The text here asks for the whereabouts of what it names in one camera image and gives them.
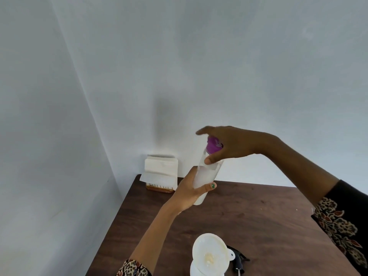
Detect floral left sleeve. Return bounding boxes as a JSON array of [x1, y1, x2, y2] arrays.
[[116, 259, 152, 276]]

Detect person's right forearm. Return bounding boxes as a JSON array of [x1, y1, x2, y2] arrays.
[[263, 134, 340, 207]]

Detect translucent white plastic bottle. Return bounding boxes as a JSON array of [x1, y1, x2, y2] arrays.
[[193, 149, 224, 206]]

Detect floral black right sleeve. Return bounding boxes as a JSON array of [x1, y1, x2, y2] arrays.
[[311, 180, 368, 276]]

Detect black spray trigger nozzle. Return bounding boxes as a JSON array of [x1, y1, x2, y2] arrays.
[[226, 245, 251, 275]]

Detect white plastic funnel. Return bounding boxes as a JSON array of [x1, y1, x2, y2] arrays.
[[192, 233, 236, 276]]

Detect white paper napkins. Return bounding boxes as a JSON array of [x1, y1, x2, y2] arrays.
[[139, 154, 179, 191]]

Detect person's left forearm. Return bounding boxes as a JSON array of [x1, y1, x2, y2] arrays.
[[129, 203, 182, 273]]

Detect purple bottle cap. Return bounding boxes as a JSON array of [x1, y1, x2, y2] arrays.
[[206, 136, 223, 155]]

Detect person's right hand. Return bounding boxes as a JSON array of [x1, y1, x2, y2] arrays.
[[196, 126, 274, 165]]

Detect person's left hand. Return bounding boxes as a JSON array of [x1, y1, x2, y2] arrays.
[[168, 166, 217, 214]]

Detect wooden napkin holder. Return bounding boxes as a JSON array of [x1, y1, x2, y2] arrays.
[[146, 183, 175, 194]]

